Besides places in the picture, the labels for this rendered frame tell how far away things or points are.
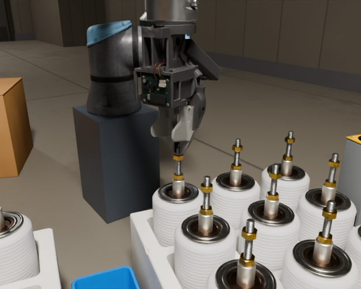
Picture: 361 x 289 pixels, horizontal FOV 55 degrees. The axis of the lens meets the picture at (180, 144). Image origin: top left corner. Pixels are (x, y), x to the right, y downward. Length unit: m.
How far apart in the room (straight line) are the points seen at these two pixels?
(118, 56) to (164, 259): 0.53
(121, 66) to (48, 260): 0.51
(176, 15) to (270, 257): 0.39
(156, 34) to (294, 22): 2.60
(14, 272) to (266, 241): 0.39
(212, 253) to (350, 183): 0.40
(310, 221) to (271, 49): 2.64
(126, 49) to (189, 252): 0.56
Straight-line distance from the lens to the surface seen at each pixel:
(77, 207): 1.12
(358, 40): 2.78
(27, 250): 0.62
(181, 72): 0.52
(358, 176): 0.81
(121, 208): 1.02
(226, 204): 0.66
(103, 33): 0.92
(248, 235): 0.42
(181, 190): 0.63
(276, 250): 0.59
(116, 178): 0.97
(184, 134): 0.57
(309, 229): 0.66
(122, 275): 0.70
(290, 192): 0.72
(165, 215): 0.62
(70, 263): 0.92
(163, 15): 0.52
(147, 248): 0.63
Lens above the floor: 0.57
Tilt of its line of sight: 22 degrees down
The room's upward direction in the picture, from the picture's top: straight up
